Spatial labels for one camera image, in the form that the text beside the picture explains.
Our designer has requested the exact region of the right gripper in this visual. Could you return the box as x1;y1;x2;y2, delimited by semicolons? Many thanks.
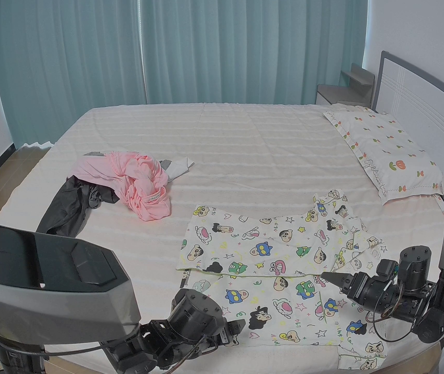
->
343;272;399;315

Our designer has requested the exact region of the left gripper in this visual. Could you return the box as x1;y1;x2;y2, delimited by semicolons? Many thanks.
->
215;317;247;348

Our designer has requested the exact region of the white printed pyjama top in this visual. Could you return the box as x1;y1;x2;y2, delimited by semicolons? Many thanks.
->
176;187;388;373

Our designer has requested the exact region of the bed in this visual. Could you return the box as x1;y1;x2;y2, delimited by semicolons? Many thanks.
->
0;50;444;374

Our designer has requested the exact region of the white printed pillow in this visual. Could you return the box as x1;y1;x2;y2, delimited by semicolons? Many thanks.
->
322;105;444;219

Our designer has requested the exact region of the pink garment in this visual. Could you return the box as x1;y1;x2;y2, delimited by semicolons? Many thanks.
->
68;151;171;222

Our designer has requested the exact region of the white and grey garment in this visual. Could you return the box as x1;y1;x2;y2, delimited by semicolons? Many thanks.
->
158;156;196;183

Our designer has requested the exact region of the black garment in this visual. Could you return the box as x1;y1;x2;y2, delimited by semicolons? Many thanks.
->
36;176;120;238

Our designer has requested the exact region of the grey bedside table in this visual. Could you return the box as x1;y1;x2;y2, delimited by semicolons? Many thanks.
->
316;63;375;108

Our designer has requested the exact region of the blue-green curtain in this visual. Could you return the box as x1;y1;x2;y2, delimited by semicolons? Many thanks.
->
140;0;369;106
0;0;147;149

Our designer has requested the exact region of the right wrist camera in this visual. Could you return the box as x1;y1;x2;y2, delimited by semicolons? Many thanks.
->
376;259;400;284

